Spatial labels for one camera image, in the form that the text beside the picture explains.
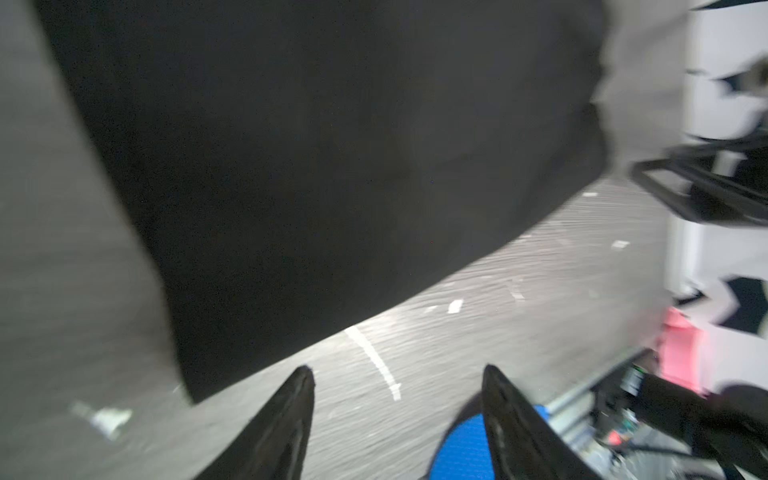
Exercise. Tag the pink alarm clock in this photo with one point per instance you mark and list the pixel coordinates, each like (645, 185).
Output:
(681, 349)

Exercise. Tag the white shelf stand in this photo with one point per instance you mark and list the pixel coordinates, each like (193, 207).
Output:
(736, 200)

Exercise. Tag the blue cloth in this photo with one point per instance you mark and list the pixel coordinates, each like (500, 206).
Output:
(463, 453)

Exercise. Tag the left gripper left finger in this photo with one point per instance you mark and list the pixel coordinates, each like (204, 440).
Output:
(273, 445)

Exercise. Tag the black skirt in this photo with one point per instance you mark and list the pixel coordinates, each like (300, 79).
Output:
(296, 167)

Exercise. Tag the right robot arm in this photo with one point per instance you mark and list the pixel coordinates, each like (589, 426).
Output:
(729, 427)

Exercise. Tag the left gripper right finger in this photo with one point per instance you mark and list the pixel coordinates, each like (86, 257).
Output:
(522, 445)

